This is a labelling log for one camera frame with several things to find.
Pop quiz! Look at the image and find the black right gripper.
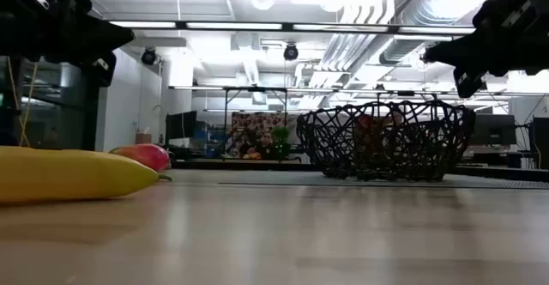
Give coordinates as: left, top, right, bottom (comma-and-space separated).
422, 0, 549, 100

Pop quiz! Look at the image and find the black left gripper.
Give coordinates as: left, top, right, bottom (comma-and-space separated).
0, 0, 135, 88

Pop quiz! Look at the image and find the red-green mango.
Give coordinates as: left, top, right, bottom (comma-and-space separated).
109, 143, 172, 173

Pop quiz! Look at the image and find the yellow banana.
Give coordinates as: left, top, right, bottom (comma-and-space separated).
0, 145, 161, 203

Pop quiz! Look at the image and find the black ceiling spotlight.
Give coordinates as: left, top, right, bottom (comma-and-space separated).
140, 46, 158, 66
282, 42, 299, 62

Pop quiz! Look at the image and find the black computer monitor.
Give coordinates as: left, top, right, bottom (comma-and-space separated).
471, 112, 517, 147
165, 110, 198, 141
531, 116, 549, 170

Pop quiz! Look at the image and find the black overhead light bar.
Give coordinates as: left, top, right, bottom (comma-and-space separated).
106, 18, 477, 35

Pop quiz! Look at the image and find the brown patterned panel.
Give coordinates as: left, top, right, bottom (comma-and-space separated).
231, 112, 287, 160

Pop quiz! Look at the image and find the person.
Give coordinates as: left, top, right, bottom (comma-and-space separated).
238, 130, 275, 161

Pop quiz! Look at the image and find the green potted plant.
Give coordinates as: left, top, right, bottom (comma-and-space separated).
272, 125, 291, 160

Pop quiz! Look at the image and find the yellow cable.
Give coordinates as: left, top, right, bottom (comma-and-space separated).
7, 59, 39, 148

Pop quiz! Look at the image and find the black metal frame stand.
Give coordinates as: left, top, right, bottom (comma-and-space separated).
222, 86, 288, 161

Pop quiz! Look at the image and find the black wire basket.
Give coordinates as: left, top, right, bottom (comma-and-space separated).
295, 99, 476, 182

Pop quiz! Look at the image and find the black aluminium table frame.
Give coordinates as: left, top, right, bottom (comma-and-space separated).
171, 159, 549, 182

